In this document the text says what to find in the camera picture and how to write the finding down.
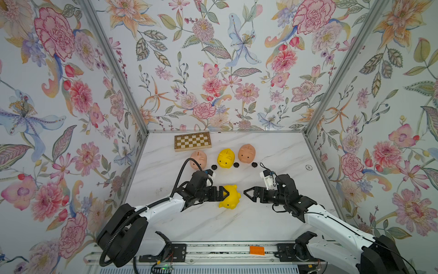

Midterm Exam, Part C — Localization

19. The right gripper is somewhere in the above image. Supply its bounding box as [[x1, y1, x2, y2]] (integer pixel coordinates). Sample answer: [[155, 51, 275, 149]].
[[244, 187, 289, 207]]

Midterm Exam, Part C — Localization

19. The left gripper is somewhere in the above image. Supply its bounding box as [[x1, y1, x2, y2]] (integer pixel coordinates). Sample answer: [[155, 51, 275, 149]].
[[194, 186, 230, 202]]

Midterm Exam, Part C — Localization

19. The yellow piggy bank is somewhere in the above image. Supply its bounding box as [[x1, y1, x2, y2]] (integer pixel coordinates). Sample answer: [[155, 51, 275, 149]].
[[217, 148, 235, 169], [219, 185, 241, 210]]

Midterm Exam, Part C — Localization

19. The pink piggy bank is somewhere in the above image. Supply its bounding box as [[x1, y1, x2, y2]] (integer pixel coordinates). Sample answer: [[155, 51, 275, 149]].
[[238, 144, 256, 164], [190, 150, 208, 170]]

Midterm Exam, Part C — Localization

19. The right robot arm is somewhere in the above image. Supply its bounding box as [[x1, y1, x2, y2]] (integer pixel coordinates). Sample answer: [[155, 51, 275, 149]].
[[244, 171, 414, 274]]

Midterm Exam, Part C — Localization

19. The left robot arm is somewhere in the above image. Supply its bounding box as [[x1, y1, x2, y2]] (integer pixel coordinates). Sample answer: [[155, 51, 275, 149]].
[[97, 170, 230, 267]]

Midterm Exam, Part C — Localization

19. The wooden chessboard box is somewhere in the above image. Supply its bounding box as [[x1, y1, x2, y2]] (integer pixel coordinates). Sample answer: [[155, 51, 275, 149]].
[[174, 132, 212, 152]]

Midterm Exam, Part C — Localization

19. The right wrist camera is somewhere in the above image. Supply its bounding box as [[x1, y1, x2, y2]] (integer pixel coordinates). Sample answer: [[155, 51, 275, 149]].
[[260, 169, 277, 190]]

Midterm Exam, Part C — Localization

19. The orange tag on rail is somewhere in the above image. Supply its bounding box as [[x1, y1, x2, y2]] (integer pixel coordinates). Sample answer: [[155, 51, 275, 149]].
[[249, 245, 265, 256]]

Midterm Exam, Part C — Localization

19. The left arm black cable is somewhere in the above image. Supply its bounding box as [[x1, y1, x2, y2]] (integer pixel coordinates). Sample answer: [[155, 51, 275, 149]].
[[99, 158, 206, 267]]

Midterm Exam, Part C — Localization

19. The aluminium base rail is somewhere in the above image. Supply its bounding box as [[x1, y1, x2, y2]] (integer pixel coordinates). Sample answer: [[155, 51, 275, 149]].
[[83, 240, 375, 266]]

